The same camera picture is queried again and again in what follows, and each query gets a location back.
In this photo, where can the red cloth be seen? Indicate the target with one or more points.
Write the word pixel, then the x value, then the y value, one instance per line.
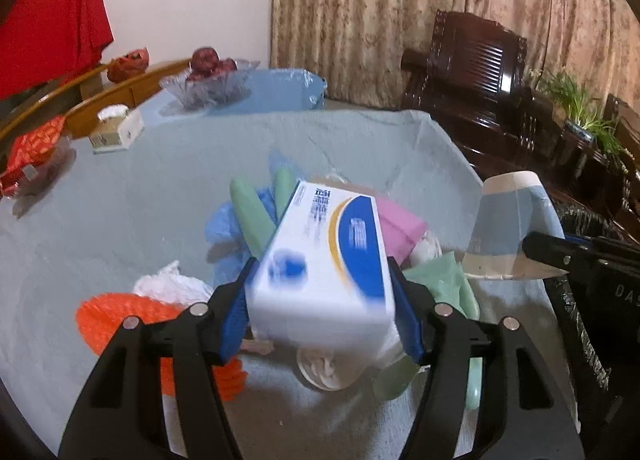
pixel 50 30

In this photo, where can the white crumpled wrapper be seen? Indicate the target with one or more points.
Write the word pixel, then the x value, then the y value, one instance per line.
pixel 425 250

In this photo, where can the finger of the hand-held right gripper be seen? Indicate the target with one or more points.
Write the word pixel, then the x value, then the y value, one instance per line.
pixel 610 247
pixel 547 252

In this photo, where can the small light green packet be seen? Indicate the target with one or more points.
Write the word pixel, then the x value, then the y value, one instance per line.
pixel 395 380

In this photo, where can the white and blue cardboard box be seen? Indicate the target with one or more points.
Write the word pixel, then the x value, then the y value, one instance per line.
pixel 320 265

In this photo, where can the dark wooden armchair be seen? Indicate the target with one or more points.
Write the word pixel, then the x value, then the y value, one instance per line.
pixel 465 90

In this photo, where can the dark wooden side furniture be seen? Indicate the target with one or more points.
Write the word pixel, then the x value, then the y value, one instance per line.
pixel 600 175

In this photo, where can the white tissue box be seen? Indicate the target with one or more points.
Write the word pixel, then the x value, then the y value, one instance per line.
pixel 117 132

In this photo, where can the beige patterned curtain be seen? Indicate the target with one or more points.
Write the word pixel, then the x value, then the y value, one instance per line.
pixel 375 15

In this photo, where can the bin with black bag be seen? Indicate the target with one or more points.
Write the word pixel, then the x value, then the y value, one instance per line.
pixel 600 365

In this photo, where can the blue plastic bag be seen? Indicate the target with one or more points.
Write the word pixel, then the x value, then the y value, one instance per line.
pixel 225 230

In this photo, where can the curved wooden bench frame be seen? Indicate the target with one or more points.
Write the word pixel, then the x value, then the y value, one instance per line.
pixel 100 105

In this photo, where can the pink packet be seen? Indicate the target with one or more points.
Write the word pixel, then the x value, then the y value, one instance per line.
pixel 400 230

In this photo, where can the large blue plastic sheet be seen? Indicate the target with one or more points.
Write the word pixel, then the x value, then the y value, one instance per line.
pixel 285 90

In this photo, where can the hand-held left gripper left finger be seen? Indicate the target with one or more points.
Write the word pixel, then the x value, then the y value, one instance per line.
pixel 235 320

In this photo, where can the white and blue paper cup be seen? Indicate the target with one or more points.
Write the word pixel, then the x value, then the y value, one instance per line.
pixel 505 220

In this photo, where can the red patterned packet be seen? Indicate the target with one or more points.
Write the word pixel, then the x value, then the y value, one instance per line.
pixel 30 150

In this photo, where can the flat light green packet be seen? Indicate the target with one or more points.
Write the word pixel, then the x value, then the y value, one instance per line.
pixel 445 280

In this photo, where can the orange mesh net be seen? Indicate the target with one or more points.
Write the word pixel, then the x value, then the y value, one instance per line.
pixel 110 315

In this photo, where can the green potted plant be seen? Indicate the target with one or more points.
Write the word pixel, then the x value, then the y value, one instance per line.
pixel 575 100

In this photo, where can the small white round cup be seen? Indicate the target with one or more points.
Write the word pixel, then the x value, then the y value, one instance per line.
pixel 325 370

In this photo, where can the crumpled white tissue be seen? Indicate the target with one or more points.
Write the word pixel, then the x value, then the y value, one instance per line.
pixel 170 285

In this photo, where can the red apple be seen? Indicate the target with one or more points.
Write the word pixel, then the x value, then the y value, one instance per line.
pixel 227 65
pixel 202 62

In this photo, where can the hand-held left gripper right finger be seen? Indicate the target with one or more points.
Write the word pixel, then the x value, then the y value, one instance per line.
pixel 407 325

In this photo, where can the clear glass fruit bowl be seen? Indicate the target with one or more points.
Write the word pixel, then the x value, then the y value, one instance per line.
pixel 210 87

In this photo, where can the long light green packet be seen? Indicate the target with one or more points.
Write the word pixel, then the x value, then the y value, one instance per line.
pixel 247 210
pixel 284 187

